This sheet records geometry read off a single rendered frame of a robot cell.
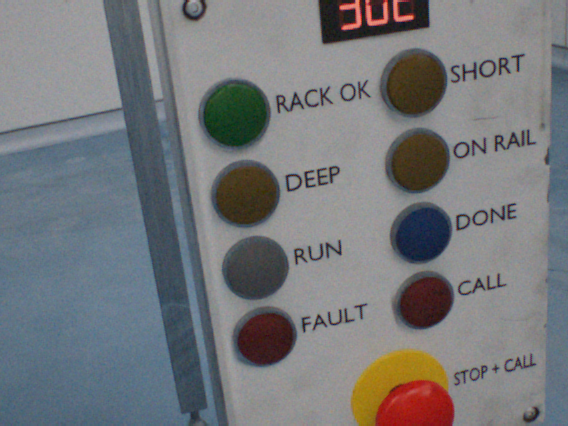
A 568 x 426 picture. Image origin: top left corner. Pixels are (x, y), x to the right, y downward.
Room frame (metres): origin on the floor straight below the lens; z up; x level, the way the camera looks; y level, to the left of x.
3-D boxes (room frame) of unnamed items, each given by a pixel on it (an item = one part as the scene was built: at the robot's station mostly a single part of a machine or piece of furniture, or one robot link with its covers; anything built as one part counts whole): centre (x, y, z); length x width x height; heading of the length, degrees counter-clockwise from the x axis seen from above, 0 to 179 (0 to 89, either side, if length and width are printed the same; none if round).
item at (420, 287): (0.35, -0.06, 0.94); 0.03 x 0.01 x 0.03; 102
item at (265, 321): (0.33, 0.02, 0.94); 0.03 x 0.01 x 0.03; 102
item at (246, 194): (0.33, 0.02, 1.01); 0.03 x 0.01 x 0.03; 102
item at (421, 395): (0.34, -0.05, 0.88); 0.04 x 0.04 x 0.04; 12
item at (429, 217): (0.35, -0.06, 0.97); 0.03 x 0.01 x 0.03; 102
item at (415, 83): (0.35, -0.06, 1.04); 0.03 x 0.01 x 0.03; 102
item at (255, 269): (0.33, 0.02, 0.97); 0.03 x 0.01 x 0.03; 102
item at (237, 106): (0.33, 0.02, 1.04); 0.03 x 0.01 x 0.03; 102
